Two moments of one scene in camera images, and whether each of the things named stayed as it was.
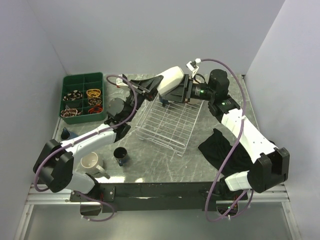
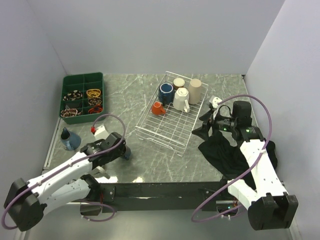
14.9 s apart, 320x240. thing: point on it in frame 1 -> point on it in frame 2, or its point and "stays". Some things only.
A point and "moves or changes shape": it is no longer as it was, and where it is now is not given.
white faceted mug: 170,80 moves or changes shape
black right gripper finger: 176,95 -> 202,131
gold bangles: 93,92 stays
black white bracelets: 76,94 stays
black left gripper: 149,86 -> 117,153
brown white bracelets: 70,112 stays
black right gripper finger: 199,79 -> 207,118
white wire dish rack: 168,126 stays
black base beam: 159,197 stays
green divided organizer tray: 82,98 stays
